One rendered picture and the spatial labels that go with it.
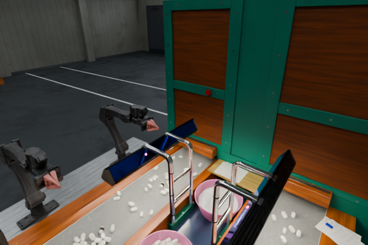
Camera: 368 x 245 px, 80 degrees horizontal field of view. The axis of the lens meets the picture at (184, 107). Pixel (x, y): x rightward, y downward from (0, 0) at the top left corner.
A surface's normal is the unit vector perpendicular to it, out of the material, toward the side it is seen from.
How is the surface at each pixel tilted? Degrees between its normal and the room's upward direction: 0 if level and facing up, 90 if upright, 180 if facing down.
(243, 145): 90
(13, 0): 90
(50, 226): 0
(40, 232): 0
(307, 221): 0
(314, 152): 90
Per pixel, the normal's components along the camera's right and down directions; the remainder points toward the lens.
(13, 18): 0.82, 0.21
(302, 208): -0.01, -0.92
